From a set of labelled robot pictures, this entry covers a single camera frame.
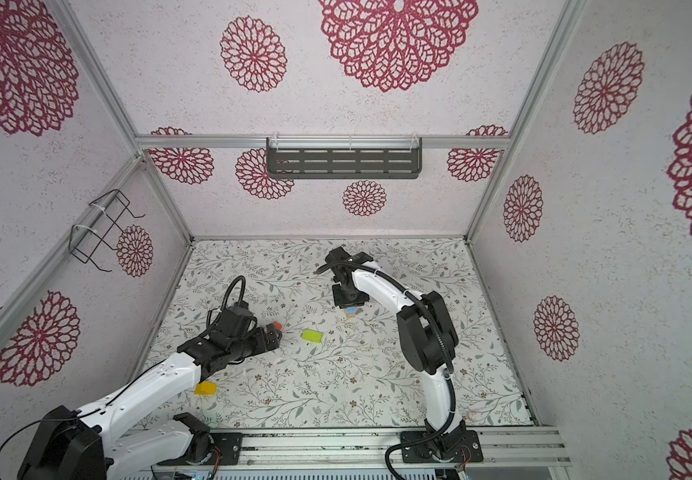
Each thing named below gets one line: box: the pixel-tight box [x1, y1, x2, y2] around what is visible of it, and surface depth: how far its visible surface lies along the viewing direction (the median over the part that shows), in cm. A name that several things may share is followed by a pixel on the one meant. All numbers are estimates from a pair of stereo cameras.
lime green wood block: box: [302, 329, 323, 343], surface depth 97 cm
